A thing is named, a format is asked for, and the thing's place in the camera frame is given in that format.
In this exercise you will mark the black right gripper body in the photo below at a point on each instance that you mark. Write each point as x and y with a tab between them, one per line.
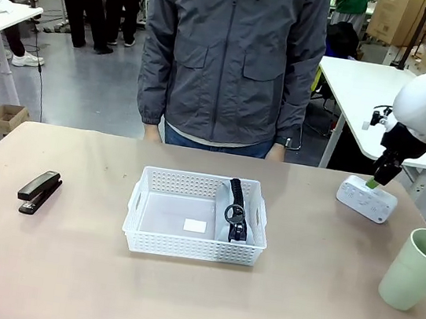
401	144

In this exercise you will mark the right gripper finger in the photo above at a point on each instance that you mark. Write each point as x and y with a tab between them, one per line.
392	174
377	178

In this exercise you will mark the white perforated plastic basket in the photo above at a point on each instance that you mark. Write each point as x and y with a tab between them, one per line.
192	248

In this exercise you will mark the person's left hand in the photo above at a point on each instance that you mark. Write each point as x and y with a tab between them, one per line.
277	152

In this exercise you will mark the person's right hand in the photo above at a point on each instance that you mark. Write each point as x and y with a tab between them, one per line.
152	134

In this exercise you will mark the white power strip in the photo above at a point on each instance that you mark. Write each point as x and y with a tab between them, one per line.
366	201

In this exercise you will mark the pale green plastic cup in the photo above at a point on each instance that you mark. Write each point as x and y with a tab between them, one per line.
411	274

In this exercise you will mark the black stand pole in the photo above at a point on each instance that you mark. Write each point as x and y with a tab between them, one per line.
415	33

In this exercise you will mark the black bag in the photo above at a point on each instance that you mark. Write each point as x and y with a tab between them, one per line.
343	39

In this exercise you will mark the large brown cardboard box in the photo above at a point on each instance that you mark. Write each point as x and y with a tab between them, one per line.
395	18

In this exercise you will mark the person in green top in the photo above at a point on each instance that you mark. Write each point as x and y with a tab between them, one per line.
351	4

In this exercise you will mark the person in grey jacket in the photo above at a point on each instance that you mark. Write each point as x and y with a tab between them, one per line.
232	51

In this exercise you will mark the black stapler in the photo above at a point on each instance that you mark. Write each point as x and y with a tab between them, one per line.
39	187

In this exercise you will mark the white table with crumpled cloth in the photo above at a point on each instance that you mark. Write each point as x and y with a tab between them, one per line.
2	23

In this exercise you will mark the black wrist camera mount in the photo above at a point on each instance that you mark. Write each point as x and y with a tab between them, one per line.
381	117

